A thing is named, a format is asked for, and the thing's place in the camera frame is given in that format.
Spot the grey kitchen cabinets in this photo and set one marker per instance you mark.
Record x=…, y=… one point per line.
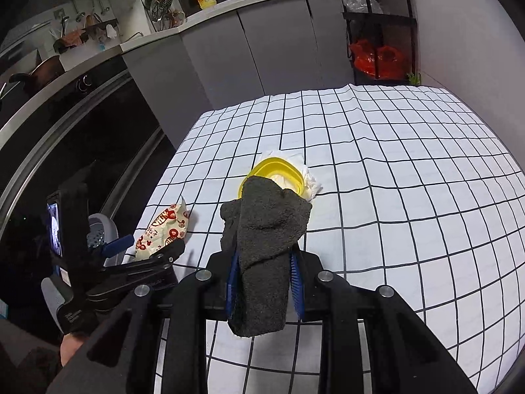
x=258, y=48

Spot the red plastic bag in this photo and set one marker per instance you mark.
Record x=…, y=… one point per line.
x=383, y=62

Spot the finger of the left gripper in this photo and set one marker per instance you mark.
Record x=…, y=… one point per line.
x=118, y=245
x=115, y=282

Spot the black metal shelf rack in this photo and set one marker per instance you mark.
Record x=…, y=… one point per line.
x=396, y=27

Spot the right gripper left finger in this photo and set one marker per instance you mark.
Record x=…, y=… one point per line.
x=154, y=341

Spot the red patterned snack wrapper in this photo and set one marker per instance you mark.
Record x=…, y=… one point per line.
x=171, y=224

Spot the black built-in oven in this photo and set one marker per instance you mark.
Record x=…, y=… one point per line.
x=96, y=121

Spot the white black checked tablecloth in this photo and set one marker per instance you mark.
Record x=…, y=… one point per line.
x=416, y=193

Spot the crumpled white tissue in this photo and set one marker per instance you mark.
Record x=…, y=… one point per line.
x=312, y=186

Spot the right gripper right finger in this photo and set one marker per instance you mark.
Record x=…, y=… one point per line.
x=374, y=330

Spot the dish drying rack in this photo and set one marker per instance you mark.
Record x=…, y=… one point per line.
x=163, y=15

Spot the brown cooking pot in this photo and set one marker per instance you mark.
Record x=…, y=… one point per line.
x=42, y=75

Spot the dark grey cloth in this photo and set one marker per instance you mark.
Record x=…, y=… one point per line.
x=261, y=227

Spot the clear bag on shelf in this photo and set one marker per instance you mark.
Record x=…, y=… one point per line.
x=362, y=6

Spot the person's left hand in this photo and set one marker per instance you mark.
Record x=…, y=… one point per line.
x=70, y=344

